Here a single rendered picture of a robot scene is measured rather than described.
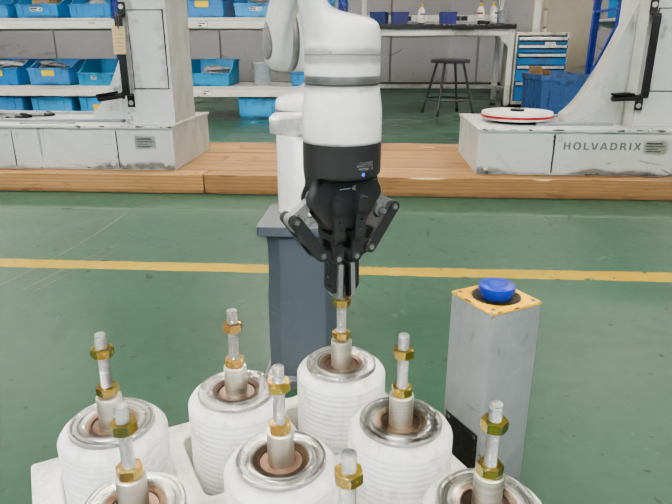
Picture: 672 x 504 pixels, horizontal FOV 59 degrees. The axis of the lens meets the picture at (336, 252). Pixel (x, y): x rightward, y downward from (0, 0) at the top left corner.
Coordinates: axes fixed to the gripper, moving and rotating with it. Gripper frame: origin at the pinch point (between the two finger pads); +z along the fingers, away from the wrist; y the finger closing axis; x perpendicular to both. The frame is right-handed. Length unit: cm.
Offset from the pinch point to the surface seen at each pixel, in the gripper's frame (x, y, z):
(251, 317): 65, 16, 35
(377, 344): 40, 33, 35
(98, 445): -1.8, -25.4, 9.6
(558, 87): 265, 353, 9
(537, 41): 346, 416, -24
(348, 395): -4.5, -1.9, 10.9
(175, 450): 4.1, -17.6, 17.2
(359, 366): -1.8, 1.2, 9.9
